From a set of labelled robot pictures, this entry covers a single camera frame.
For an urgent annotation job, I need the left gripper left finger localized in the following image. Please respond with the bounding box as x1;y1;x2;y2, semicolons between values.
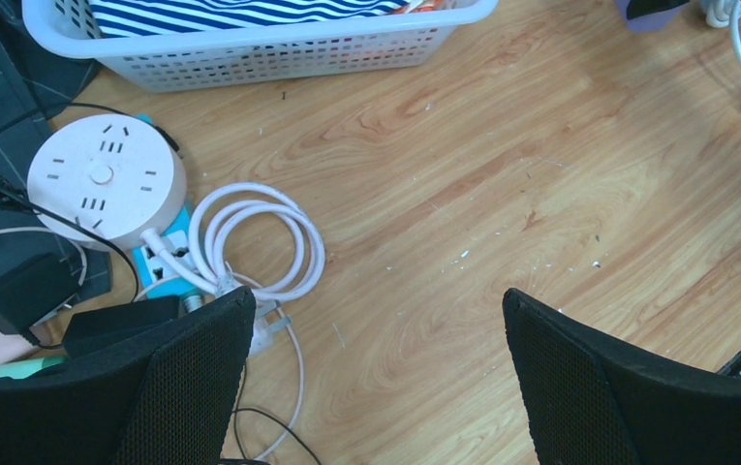
0;287;256;464

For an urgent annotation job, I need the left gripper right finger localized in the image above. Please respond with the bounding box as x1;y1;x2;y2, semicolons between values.
502;288;741;464

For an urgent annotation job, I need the purple power strip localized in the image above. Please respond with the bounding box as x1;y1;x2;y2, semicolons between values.
614;0;690;33

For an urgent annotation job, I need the small green plug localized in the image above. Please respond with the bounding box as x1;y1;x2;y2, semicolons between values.
0;356;68;380

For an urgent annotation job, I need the round pink power socket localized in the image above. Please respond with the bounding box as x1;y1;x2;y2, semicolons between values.
26;113;188;253

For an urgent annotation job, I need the black charger adapter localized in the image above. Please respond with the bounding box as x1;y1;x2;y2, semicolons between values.
0;253;80;335

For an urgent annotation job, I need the dark grey checked cloth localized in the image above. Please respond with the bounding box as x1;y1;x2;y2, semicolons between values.
0;1;110;302

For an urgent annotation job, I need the white plastic basket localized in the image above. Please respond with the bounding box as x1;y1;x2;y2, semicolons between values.
21;1;497;92

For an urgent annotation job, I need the blue striped cloth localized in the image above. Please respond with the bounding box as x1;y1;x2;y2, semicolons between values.
89;0;413;38

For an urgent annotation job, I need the pink coiled cable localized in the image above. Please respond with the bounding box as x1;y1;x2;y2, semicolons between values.
140;182;327;357

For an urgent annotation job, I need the black thin cable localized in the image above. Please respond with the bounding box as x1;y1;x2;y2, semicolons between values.
0;101;182;303

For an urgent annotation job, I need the white cable of orange strip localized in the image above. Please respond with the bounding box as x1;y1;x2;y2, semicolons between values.
700;0;741;92

